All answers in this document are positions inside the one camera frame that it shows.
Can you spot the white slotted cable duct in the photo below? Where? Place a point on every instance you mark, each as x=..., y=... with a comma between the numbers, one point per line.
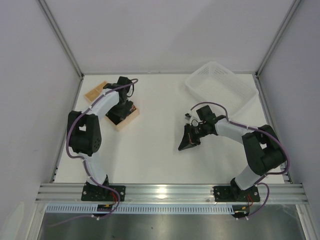
x=209, y=209

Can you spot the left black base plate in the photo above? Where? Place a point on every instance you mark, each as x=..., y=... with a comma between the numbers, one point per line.
x=94, y=193

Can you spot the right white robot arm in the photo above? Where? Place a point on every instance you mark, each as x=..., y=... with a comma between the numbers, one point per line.
x=263, y=151

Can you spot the wooden compartment box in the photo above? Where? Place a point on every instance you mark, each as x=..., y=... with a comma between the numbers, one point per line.
x=91, y=95

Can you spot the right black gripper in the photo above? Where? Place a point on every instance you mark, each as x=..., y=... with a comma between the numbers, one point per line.
x=192, y=135

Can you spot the aluminium mounting rail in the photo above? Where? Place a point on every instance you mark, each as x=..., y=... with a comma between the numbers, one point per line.
x=195, y=194

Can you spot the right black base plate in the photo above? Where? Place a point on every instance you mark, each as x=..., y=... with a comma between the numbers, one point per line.
x=230, y=193

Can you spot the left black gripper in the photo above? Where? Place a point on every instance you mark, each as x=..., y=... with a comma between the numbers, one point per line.
x=116, y=116

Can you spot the colourful dotted rolled tie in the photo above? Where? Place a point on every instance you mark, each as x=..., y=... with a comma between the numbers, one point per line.
x=132, y=107

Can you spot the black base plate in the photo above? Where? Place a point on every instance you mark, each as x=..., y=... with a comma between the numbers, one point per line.
x=94, y=193
x=230, y=193

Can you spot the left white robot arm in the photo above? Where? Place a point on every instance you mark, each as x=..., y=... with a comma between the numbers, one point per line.
x=84, y=137

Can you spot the white plastic basket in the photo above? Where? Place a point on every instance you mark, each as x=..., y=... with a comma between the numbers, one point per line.
x=212, y=82

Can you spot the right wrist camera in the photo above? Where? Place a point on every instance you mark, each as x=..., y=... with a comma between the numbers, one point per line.
x=189, y=117

